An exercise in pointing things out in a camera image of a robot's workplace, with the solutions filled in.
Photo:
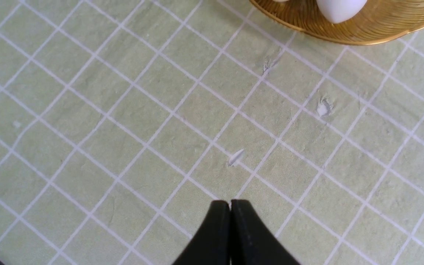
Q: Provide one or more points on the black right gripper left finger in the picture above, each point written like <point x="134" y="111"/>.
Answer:
<point x="210" y="244"/>

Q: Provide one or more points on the green checkered tablecloth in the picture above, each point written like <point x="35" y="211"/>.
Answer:
<point x="121" y="120"/>

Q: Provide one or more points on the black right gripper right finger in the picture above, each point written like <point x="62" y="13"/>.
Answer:
<point x="251" y="242"/>

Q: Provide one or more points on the white radish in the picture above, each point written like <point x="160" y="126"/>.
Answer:
<point x="337" y="11"/>

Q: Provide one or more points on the amber glass plate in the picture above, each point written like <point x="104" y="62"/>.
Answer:
<point x="379" y="21"/>

